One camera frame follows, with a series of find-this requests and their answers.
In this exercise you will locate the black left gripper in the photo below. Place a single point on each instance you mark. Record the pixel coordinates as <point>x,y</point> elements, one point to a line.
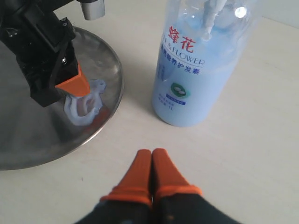
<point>43,47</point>

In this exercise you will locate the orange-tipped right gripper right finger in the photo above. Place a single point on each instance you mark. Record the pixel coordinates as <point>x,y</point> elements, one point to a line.
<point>175,200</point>

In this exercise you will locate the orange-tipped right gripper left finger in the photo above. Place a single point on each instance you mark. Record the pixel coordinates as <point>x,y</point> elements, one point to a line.
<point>130,201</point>

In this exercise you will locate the blue soap blob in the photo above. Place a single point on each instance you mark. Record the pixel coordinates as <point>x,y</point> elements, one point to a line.
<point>82,111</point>

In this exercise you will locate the blue pump lotion bottle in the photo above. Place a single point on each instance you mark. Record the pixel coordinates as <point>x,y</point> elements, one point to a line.
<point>201,44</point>

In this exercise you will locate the round stainless steel plate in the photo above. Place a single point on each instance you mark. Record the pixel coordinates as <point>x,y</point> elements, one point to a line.
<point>32,135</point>

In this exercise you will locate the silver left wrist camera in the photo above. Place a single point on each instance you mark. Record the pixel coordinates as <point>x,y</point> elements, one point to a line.
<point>92,9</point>

